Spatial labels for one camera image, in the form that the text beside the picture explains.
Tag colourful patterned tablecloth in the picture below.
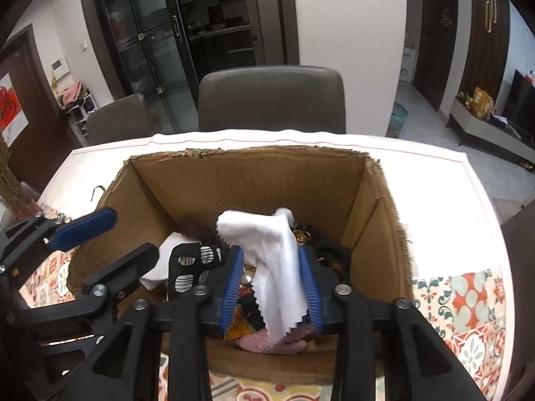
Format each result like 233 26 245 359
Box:
17 130 516 401

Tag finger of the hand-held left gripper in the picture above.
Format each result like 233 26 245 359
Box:
0 207 118 278
80 242 162 301

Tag red door poster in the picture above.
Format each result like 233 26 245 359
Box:
0 73 29 143

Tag white zigzag-edged cloth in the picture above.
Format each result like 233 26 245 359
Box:
216 207 311 344

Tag dark interior door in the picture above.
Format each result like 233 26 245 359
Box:
413 0 461 112

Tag black television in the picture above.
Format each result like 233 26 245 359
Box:
501 69 535 135

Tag glass sliding door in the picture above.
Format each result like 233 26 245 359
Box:
95 0 290 131

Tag white shoe rack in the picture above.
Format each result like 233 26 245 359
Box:
65 91 100 143

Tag dark wooden wardrobe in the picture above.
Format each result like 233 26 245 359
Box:
461 0 511 102

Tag blue waste bin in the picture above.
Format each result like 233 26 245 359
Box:
386 102 409 139

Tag black sock with white patches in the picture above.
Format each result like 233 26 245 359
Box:
167 242 230 299

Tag yellow boxes on cabinet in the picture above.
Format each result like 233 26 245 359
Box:
469 86 495 114

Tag dried flower bouquet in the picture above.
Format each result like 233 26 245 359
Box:
0 131 39 220

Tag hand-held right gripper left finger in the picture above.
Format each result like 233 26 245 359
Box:
84 246 245 401

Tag brown cardboard box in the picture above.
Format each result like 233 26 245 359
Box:
68 144 415 385

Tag grey leather chair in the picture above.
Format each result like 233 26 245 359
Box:
198 65 347 135
86 94 153 147

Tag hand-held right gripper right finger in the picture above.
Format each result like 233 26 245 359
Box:
298 246 490 401

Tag dark brown fluffy cloth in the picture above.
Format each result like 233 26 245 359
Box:
178 216 220 244

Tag grey television cabinet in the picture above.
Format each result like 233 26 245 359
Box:
446 98 535 164

